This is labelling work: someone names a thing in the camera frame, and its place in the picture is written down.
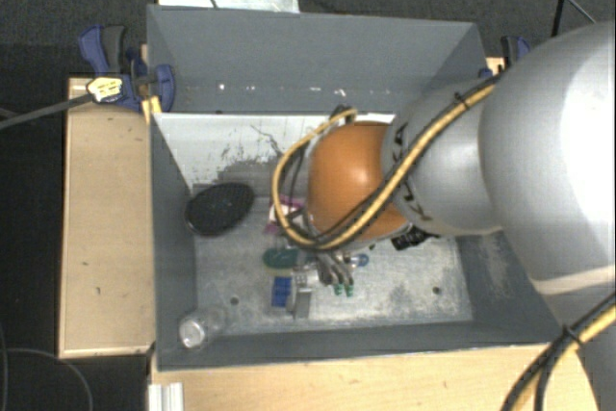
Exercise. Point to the black cylinder on white bracket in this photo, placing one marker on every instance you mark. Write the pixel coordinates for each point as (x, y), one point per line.
(408, 239)

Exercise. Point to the dark green oval thing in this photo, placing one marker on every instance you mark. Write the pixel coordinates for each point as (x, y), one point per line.
(280, 259)

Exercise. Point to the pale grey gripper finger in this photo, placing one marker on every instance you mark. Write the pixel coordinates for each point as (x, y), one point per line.
(303, 300)

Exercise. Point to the pink and white packet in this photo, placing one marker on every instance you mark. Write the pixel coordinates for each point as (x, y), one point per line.
(281, 213)

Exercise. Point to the grey metal bin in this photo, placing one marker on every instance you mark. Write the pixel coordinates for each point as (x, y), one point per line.
(231, 53)

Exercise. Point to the blue small block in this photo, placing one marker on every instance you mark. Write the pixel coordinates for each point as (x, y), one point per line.
(280, 292)

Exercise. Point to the pale wood flat board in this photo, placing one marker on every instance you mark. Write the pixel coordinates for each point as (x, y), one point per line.
(106, 216)

